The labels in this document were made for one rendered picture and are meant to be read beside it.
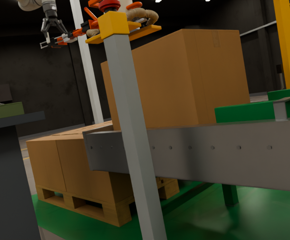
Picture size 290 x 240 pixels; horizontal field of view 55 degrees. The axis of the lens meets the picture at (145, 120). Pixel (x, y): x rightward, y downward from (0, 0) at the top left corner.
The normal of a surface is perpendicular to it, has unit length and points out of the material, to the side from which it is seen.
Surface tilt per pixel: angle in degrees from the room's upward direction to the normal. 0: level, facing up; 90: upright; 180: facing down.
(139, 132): 90
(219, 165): 90
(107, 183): 90
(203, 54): 90
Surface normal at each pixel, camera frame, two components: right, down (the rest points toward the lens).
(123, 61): 0.68, -0.07
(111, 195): -0.71, 0.19
